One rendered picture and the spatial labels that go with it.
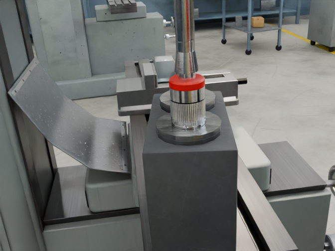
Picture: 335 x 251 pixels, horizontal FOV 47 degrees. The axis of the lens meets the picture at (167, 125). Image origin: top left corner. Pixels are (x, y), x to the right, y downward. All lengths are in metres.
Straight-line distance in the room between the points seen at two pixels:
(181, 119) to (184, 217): 0.13
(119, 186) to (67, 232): 0.19
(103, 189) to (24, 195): 0.19
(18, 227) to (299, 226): 0.76
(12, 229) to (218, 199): 0.62
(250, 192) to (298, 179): 0.45
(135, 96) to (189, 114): 0.59
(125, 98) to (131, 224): 0.34
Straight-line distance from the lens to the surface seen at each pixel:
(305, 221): 1.19
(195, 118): 0.50
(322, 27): 5.54
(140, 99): 1.08
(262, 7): 7.45
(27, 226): 1.02
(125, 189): 0.99
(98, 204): 1.02
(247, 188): 0.74
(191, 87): 0.48
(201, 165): 0.48
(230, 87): 1.10
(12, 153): 0.93
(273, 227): 0.66
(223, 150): 0.48
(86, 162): 0.95
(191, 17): 0.48
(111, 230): 1.06
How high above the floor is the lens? 1.32
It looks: 25 degrees down
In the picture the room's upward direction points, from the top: 4 degrees counter-clockwise
